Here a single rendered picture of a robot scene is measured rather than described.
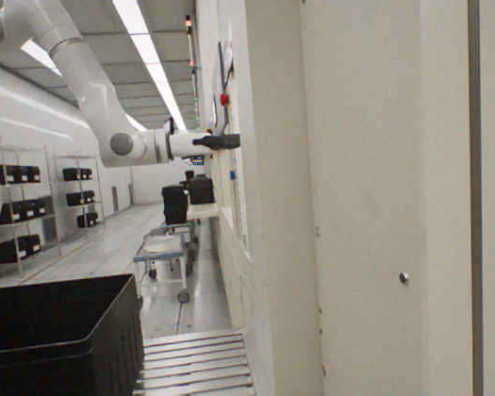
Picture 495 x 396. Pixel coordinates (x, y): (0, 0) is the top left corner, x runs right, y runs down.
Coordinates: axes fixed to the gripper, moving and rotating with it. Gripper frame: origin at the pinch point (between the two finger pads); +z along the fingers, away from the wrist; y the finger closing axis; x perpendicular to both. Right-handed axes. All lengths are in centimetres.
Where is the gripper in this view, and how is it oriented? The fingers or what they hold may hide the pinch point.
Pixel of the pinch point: (232, 141)
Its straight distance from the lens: 86.4
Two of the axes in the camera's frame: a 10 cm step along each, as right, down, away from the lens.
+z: 9.9, -1.0, 1.1
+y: 1.2, 0.9, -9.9
